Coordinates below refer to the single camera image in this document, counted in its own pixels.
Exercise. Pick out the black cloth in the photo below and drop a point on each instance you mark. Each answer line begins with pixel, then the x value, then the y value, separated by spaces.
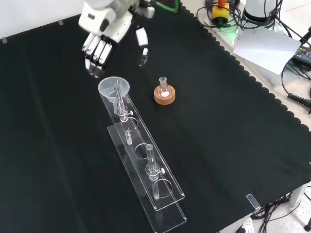
pixel 73 145

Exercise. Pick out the black box with yellow label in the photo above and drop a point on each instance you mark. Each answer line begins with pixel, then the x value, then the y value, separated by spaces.
pixel 303 54

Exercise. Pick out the pale board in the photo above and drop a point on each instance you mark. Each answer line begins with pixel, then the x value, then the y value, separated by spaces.
pixel 264 48

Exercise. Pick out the clear plastic funnel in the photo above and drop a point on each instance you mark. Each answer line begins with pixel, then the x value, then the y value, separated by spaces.
pixel 109 93

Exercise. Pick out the white table leg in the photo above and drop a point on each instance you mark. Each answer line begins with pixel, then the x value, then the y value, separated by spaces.
pixel 298 195

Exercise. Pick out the small round-bottom glass flask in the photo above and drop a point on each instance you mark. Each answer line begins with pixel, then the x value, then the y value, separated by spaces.
pixel 164 91

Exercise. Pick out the grey tape strip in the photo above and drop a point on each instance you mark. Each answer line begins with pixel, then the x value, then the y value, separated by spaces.
pixel 4 40
pixel 61 23

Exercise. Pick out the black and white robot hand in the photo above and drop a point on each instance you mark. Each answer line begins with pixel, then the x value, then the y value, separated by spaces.
pixel 107 19

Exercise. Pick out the clear tape strip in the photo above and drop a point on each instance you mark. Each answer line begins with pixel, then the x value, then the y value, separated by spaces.
pixel 252 201

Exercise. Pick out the yellow stop button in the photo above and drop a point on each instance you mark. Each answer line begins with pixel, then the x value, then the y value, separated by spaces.
pixel 220 11

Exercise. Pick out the clear acrylic funnel stand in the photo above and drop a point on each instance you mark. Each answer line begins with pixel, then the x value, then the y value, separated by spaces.
pixel 145 155

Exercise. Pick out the white power strip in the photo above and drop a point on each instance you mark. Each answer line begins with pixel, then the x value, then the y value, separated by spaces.
pixel 246 225

